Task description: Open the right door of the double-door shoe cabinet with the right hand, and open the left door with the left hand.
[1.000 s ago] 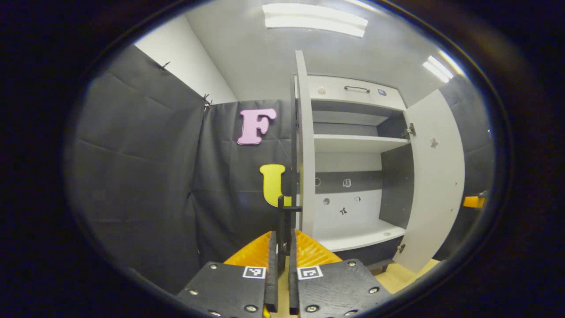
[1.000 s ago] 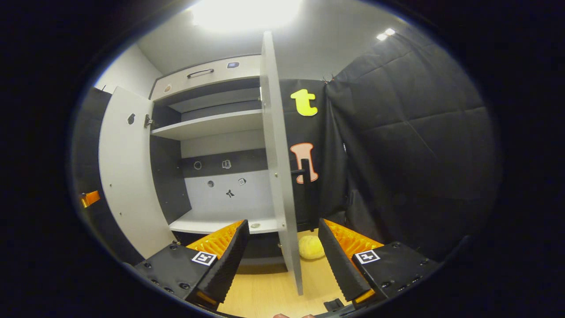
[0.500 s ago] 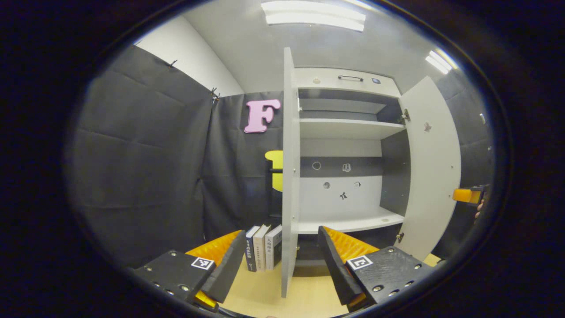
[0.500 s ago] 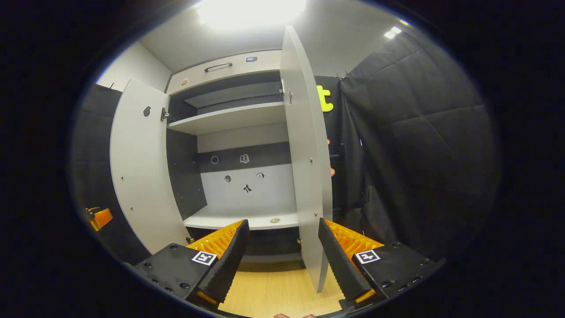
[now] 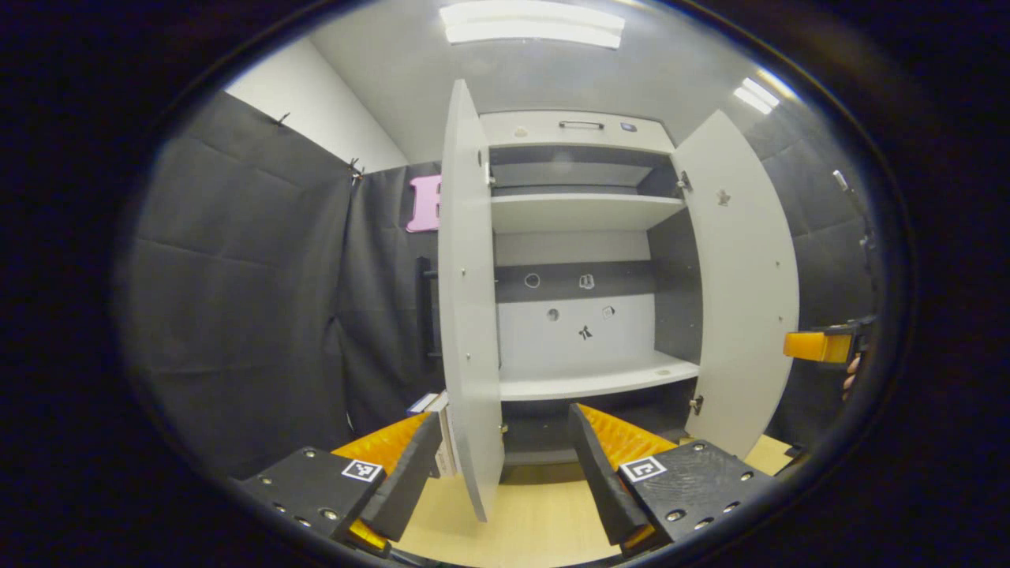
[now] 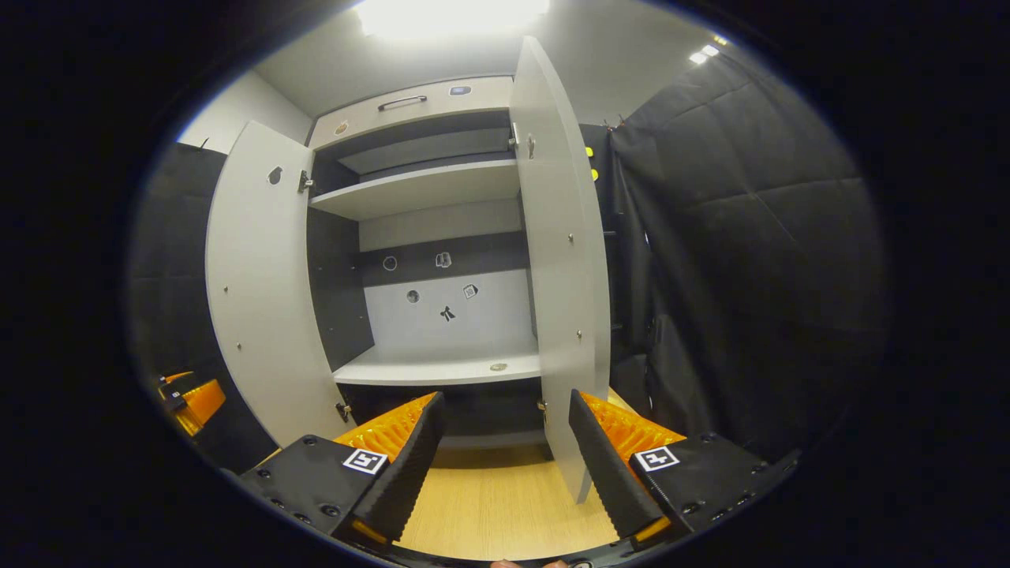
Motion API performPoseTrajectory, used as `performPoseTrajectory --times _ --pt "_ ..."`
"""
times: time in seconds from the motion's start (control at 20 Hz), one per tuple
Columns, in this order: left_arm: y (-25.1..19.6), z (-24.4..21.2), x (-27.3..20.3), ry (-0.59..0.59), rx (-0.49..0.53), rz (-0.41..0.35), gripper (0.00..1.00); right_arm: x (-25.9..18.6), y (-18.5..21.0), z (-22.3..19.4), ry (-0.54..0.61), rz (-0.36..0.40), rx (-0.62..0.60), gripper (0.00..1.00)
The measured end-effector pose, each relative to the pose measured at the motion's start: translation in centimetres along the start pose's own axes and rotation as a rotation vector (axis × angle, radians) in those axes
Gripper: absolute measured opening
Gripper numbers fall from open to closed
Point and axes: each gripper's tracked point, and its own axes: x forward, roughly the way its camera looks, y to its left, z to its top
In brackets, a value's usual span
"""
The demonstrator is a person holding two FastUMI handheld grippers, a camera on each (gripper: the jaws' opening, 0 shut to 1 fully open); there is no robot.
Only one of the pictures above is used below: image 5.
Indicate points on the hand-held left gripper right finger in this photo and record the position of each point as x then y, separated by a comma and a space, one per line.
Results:
600, 473

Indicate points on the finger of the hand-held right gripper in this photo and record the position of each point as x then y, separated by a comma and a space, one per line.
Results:
813, 347

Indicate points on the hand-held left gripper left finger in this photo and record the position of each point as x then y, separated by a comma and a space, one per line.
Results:
406, 481

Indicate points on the grey cabinet door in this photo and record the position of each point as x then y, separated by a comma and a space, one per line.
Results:
742, 300
469, 315

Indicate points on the grey double-door shoe cabinet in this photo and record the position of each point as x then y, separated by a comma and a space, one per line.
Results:
576, 339

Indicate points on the white cabinet shelf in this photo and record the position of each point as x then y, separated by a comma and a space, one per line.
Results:
584, 213
592, 379

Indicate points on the metal door hinge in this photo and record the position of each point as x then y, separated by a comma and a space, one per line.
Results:
683, 182
696, 404

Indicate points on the grey cabinet drawer front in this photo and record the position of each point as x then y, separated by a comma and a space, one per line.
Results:
536, 126

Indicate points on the white spine book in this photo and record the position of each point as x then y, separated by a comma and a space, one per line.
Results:
450, 450

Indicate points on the blue spine book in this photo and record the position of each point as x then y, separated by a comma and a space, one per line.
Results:
422, 404

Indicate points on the black backdrop cloth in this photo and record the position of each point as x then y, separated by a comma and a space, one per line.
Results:
245, 292

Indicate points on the small ceiling light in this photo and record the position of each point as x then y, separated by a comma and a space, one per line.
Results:
756, 95

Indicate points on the long ceiling light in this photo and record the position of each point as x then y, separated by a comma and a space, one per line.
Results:
533, 24

